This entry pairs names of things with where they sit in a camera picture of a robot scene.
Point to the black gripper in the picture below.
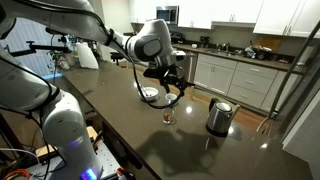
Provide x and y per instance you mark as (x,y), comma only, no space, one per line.
(173,78)

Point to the clear glass bowl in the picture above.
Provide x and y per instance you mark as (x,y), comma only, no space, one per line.
(168,116)

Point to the colourful cereal pieces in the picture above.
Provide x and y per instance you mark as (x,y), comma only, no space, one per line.
(168,117)

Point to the white ceramic bowl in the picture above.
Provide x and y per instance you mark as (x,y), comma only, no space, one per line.
(151,93)

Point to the small white countertop bowl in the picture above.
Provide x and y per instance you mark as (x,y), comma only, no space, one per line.
(194,46)

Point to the white ceramic mug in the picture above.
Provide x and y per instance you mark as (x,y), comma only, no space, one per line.
(171,98)

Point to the stainless steel dishwasher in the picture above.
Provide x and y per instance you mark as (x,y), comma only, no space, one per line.
(191,66)

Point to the silver metal spoon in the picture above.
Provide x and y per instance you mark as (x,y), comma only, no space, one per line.
(145,92)

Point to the stainless steel electric kettle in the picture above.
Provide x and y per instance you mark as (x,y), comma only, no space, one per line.
(218,118)

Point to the black and steel stove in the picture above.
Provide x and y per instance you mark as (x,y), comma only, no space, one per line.
(176,36)

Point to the black coffee maker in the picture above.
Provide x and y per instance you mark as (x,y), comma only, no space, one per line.
(204,41)

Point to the white lower kitchen cabinets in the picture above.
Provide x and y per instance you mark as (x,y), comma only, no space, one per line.
(233,78)

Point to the white kitchen cabinets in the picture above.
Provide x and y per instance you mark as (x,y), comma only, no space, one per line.
(213,11)
(286,15)
(233,78)

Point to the black office chair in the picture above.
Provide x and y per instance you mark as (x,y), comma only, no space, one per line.
(116,57)

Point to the metal sink faucet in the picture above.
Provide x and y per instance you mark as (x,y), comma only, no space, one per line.
(226,46)

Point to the stainless steel microwave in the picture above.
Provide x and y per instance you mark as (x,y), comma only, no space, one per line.
(166,14)

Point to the white upper kitchen cabinets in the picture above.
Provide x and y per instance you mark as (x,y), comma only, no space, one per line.
(286,15)
(213,11)

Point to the pile of countertop clutter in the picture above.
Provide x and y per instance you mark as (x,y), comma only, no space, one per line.
(258,52)

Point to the white plastic jug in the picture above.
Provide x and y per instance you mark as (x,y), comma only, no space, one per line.
(87,56)

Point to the wooden cutting board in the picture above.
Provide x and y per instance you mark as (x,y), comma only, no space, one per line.
(268,42)

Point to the grey metal pole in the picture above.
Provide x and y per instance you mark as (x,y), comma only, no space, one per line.
(293,66)

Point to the green potted plant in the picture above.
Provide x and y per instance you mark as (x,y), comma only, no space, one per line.
(55,60)

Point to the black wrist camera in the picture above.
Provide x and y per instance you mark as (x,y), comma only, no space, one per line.
(154,73)

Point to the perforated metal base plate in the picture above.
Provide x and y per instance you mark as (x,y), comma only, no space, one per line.
(108,160)

